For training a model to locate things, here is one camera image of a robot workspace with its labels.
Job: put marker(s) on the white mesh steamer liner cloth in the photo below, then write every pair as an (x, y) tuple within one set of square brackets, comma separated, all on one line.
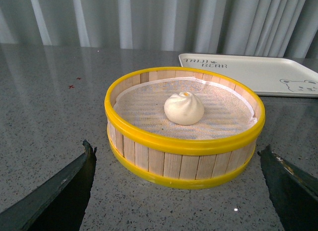
[(226, 113)]

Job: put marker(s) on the white bear print tray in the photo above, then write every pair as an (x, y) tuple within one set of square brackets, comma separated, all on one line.
[(265, 76)]

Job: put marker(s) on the white steamed bun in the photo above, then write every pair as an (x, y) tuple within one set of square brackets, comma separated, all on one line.
[(184, 108)]

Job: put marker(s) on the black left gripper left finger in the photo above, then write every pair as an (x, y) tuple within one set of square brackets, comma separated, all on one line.
[(59, 204)]

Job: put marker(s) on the grey pleated curtain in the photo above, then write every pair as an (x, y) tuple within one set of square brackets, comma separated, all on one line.
[(271, 28)]

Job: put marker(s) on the yellow rimmed wooden steamer basket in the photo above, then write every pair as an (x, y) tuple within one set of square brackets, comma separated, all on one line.
[(179, 163)]

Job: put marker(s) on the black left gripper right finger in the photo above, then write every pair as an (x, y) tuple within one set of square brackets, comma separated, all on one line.
[(292, 191)]

